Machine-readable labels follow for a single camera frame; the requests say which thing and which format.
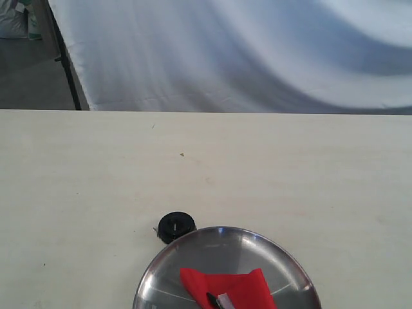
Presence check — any black round flag base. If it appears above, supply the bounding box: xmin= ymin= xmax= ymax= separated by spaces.
xmin=157 ymin=211 xmax=196 ymax=245

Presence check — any white backdrop cloth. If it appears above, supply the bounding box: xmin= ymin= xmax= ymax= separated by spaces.
xmin=50 ymin=1 xmax=411 ymax=115

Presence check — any round steel plate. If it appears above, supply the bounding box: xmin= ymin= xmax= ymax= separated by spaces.
xmin=133 ymin=227 xmax=321 ymax=308

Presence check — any red flag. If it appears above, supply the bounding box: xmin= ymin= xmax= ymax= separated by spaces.
xmin=180 ymin=268 xmax=277 ymax=309

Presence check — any white sack in background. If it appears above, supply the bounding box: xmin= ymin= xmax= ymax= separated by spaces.
xmin=1 ymin=0 xmax=42 ymax=40

